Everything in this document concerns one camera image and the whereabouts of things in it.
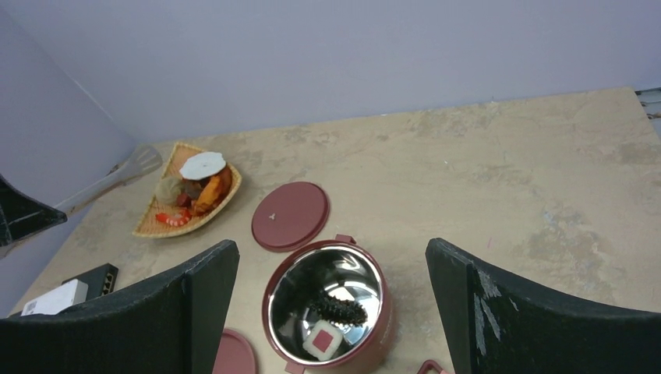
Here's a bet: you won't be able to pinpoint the dark red round lid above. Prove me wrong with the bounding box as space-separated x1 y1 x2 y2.
251 182 331 252

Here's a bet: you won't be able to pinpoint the white black sushi piece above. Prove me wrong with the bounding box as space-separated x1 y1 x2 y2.
302 319 345 362

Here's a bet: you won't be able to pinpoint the woven bamboo basket tray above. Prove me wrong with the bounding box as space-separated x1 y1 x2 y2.
133 142 242 238

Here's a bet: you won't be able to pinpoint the aluminium rail frame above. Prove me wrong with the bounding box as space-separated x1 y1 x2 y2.
635 87 661 121

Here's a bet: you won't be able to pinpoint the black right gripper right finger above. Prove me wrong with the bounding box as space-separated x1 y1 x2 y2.
426 238 660 373

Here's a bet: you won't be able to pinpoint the black network switch box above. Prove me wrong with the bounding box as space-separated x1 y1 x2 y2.
62 263 118 301

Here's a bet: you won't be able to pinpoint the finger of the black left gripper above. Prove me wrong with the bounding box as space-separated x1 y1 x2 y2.
1 176 68 247

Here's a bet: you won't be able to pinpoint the white steamed bun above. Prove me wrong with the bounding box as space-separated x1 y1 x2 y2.
154 176 185 206

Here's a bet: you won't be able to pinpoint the orange fried cutlet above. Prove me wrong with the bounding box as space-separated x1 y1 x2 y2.
191 166 233 216

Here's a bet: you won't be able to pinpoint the black spiky sea cucumber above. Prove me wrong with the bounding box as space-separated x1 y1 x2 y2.
310 291 368 326

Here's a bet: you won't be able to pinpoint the glass lid with red clasp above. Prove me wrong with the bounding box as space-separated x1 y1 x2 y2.
416 359 451 374

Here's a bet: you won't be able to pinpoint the dark red steel lunch pot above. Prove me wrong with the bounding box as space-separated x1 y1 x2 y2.
261 235 397 373

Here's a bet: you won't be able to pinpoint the steel food tongs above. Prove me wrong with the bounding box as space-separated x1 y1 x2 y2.
1 145 163 258

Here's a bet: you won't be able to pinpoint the white small device box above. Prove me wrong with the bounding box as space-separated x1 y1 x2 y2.
20 279 88 316

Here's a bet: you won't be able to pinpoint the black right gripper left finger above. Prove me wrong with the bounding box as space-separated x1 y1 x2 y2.
1 240 240 373

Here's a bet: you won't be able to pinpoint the white round rice cracker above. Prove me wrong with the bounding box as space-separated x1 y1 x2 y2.
179 151 227 181

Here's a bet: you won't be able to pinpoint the red white shrimp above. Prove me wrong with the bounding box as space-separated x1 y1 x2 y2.
155 209 192 228

